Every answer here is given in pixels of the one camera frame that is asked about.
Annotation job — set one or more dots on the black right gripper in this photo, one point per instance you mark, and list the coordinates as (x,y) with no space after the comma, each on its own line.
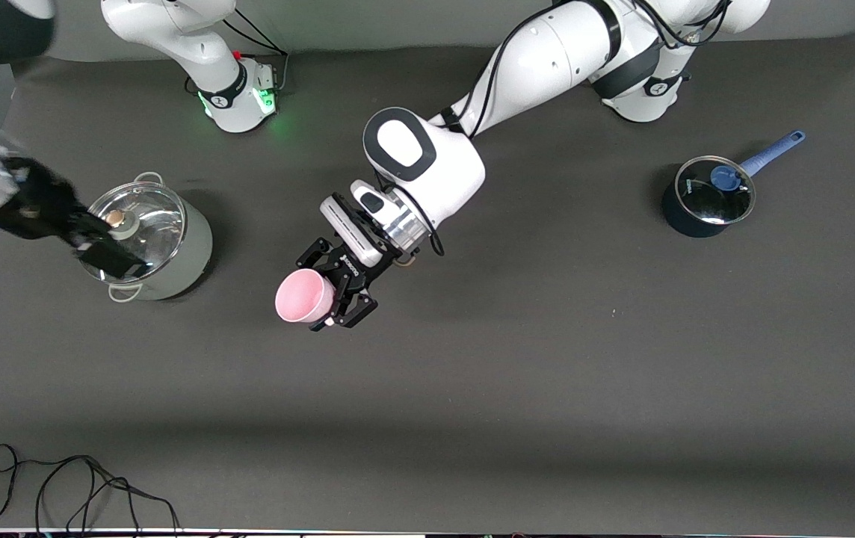
(45,205)

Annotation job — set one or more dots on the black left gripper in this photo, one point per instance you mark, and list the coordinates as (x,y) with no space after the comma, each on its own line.
(353,276)

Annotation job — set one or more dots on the pink plastic cup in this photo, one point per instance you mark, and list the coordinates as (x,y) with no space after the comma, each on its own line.
(300,295)

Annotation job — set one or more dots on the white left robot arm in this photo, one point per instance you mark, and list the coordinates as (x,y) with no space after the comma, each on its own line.
(547,60)

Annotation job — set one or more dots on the clear glass pot lid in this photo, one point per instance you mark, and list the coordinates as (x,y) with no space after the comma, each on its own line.
(151,224)

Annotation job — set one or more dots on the grey-green cooking pot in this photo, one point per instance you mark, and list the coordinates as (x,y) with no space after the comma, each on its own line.
(188,254)

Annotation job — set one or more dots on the dark blue saucepan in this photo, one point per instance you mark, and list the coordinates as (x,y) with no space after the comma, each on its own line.
(678,217)

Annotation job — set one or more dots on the glass saucepan lid blue knob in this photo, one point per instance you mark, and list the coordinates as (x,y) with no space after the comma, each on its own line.
(711,198)

